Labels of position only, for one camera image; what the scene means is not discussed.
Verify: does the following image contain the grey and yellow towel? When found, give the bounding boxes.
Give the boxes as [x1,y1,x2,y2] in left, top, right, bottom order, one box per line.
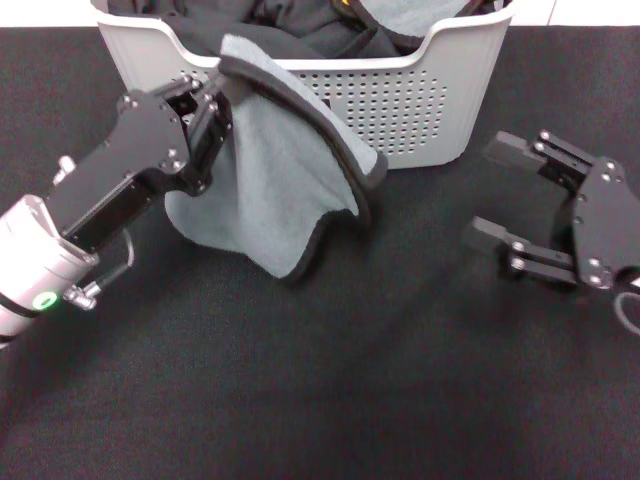
[163,33,390,286]

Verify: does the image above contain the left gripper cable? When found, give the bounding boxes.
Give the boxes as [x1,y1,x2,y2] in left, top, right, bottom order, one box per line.
[63,228,137,312]

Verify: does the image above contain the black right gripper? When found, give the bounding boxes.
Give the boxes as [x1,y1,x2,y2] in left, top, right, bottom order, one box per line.
[461,128,640,302]

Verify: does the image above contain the grey perforated storage basket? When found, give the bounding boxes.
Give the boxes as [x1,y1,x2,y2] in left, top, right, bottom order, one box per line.
[89,0,526,171]

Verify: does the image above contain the grey towel with black trim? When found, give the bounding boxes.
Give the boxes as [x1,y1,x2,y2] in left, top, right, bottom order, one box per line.
[357,0,472,40]

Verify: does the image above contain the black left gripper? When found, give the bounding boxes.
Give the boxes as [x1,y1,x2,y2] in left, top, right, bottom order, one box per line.
[42,68,237,254]

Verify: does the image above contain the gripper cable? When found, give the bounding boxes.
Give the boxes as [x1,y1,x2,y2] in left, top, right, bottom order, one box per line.
[63,228,137,312]
[612,278,640,337]

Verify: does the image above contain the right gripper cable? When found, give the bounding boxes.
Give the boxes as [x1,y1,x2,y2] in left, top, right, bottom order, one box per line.
[612,278,640,337]

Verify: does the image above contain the black cloth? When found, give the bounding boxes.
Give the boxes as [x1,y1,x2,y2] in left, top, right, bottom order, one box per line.
[107,0,416,60]

